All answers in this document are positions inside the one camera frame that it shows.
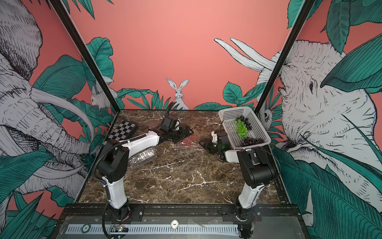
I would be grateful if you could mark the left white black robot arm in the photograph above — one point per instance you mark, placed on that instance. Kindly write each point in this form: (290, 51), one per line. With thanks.
(111, 167)

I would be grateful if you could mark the right black frame post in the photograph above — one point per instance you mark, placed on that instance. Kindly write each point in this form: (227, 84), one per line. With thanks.
(295, 30)

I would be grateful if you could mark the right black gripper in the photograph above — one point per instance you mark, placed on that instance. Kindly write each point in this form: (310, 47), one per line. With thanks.
(207, 146)

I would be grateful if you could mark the clear plastic clamshell container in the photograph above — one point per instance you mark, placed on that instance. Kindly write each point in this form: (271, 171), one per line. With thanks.
(196, 135)

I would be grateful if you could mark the white slotted cable duct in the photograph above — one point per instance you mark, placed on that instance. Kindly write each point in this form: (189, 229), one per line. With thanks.
(152, 229)

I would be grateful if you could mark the white plastic perforated basket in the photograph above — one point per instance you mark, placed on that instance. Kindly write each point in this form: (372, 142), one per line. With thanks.
(229, 115)

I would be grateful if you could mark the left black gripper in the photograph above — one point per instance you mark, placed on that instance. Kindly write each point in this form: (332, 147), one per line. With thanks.
(183, 135)

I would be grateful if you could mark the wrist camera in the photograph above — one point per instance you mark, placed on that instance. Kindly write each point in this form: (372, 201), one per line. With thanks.
(220, 137)
(169, 123)

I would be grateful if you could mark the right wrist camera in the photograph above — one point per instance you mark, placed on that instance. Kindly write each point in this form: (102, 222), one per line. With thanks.
(220, 137)

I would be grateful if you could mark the black frame post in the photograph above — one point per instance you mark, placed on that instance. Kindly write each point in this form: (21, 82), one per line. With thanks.
(295, 30)
(66, 20)

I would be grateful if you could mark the red grape bunch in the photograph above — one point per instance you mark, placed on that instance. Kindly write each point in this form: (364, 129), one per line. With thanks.
(189, 142)

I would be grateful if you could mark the left black frame post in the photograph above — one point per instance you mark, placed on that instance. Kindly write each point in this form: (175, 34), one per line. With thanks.
(66, 20)

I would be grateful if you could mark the dark purple grape bunch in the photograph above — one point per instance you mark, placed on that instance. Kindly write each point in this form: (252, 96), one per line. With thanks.
(252, 141)
(243, 122)

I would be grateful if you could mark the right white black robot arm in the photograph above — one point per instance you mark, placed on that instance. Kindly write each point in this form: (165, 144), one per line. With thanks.
(256, 168)

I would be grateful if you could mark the black front mounting rail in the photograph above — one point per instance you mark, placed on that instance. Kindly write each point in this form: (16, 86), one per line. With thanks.
(228, 212)

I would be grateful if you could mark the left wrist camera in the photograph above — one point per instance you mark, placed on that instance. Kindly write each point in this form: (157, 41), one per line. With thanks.
(169, 123)

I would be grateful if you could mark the green grape bunch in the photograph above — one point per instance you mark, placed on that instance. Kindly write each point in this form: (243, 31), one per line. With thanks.
(241, 132)

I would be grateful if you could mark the black white checkerboard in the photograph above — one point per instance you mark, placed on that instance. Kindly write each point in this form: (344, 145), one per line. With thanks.
(124, 130)

